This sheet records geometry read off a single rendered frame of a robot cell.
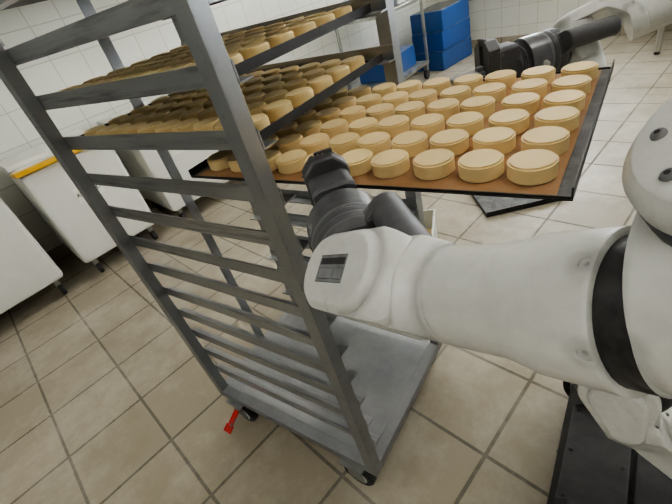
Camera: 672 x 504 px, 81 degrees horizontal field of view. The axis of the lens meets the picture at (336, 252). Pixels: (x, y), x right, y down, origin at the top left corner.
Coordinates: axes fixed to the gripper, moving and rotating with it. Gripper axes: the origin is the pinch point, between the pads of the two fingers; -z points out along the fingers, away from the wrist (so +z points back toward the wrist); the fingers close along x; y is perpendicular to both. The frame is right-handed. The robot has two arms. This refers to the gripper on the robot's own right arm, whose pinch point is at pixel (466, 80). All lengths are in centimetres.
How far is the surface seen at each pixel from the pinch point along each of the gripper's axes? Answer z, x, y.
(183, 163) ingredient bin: -109, -58, -208
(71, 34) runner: -63, 25, -4
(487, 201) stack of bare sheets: 57, -97, -100
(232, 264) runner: -55, -20, 4
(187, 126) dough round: -52, 8, 1
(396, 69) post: -10.0, 3.5, -10.6
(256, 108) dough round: -39.4, 7.8, 4.5
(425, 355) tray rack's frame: -15, -83, -8
